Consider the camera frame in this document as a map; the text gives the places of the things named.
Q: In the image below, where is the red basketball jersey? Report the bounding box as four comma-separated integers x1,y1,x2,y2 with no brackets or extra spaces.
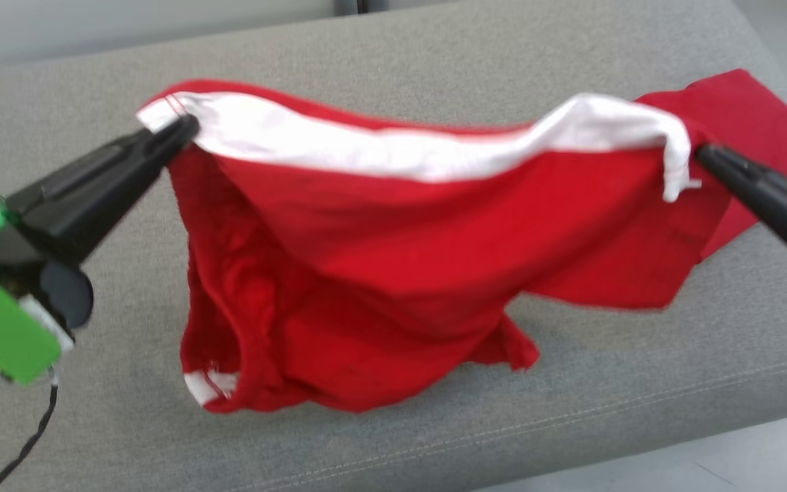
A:
636,68,787,260

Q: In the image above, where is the black camera cable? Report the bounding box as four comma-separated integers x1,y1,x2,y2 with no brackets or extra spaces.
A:
0,369,59,492

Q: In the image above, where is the red shorts white stripe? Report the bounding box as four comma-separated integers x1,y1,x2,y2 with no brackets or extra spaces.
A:
135,79,715,415

